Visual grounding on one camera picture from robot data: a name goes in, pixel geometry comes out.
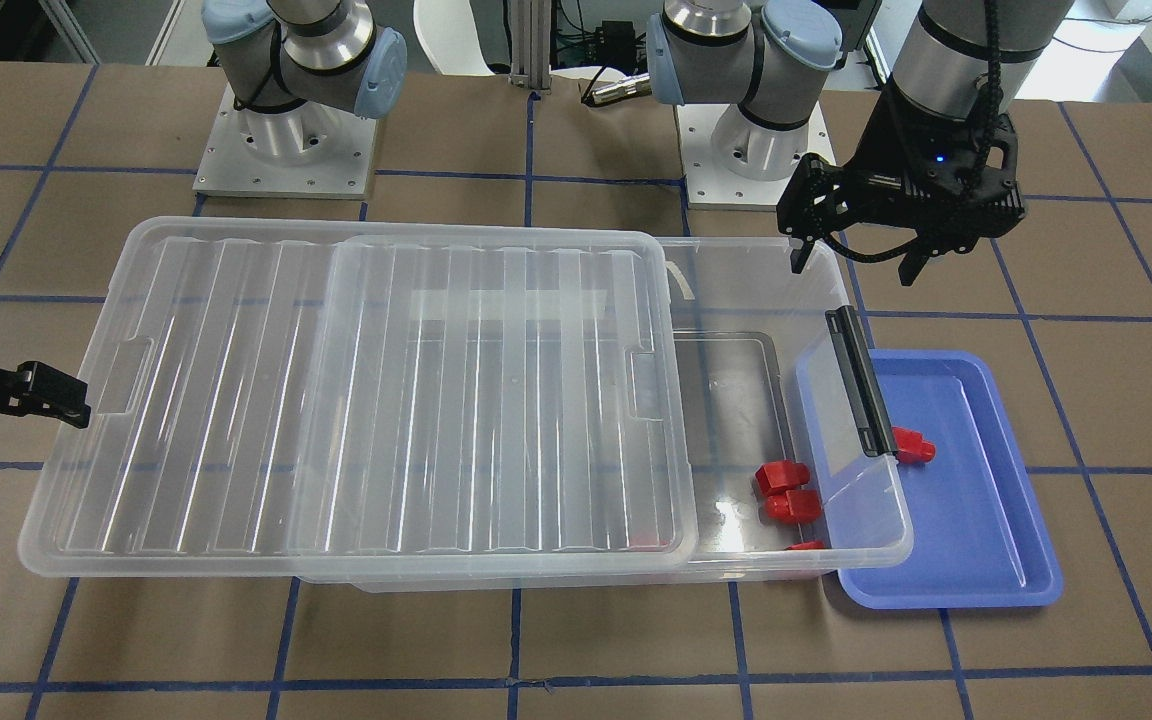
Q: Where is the blue plastic tray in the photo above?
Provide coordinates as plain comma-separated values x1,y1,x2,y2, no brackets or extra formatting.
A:
838,348,1064,611

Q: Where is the clear plastic box lid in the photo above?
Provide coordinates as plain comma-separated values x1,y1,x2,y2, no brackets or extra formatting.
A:
18,217,699,584

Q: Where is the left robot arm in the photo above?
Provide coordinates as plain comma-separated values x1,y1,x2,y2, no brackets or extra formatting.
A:
776,1,1071,286

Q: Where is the aluminium frame post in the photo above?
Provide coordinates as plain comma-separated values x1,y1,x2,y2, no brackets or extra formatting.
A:
506,0,556,96

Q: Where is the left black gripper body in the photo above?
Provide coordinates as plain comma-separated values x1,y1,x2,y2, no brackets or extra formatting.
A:
841,109,1026,247

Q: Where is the clear plastic storage box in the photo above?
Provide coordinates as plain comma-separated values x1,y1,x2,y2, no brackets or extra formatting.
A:
285,233,914,592

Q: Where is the black box latch handle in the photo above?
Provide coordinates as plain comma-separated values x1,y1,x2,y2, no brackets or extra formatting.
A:
826,305,899,457

